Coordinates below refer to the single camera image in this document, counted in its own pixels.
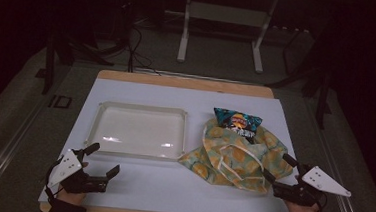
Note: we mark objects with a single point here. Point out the white table mat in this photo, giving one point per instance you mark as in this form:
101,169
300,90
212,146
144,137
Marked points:
157,184

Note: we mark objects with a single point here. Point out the person's left hand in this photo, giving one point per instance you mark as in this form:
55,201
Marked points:
69,198

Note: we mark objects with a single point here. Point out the white plastic tray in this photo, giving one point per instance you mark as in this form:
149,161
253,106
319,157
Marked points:
139,132

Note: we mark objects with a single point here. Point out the dark blue chip packet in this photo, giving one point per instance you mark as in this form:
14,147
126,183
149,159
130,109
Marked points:
238,121

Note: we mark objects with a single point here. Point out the wooden table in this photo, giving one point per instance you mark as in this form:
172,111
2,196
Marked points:
184,83

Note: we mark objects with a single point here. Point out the white metal stand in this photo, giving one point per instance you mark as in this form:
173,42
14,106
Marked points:
229,13

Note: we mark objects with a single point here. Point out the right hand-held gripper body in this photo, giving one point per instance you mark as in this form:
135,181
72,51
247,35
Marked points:
321,182

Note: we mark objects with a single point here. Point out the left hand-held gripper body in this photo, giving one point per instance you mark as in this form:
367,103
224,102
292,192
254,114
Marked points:
66,168

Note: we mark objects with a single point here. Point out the dark metal stand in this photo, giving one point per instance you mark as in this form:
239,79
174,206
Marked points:
66,49
320,92

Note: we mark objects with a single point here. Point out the yellow green patterned cloth bag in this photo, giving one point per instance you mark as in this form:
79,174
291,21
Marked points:
232,159

